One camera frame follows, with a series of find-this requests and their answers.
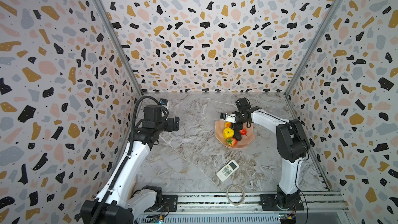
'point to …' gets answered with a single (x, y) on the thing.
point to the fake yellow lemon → (228, 132)
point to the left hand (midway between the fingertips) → (169, 115)
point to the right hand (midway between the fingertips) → (230, 117)
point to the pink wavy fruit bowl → (245, 140)
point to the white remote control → (229, 169)
